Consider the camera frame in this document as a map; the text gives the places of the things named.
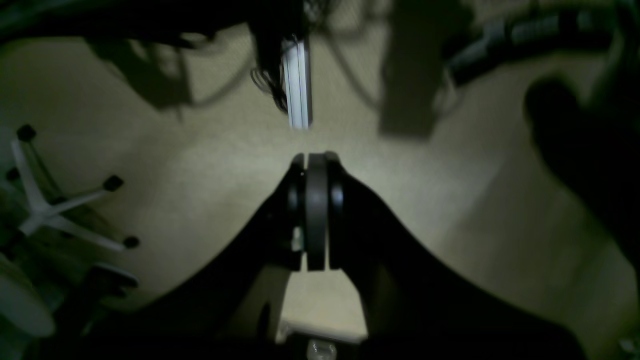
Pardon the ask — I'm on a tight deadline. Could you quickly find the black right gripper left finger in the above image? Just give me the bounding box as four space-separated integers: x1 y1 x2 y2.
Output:
85 153 329 360

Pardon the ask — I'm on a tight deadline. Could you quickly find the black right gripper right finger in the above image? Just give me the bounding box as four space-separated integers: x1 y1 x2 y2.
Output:
325 152 586 360

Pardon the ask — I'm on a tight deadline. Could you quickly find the white office chair base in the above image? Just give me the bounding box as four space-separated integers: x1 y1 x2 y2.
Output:
5 124 140 252

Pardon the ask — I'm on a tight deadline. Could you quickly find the aluminium frame post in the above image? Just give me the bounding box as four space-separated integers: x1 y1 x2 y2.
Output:
281 38 313 130

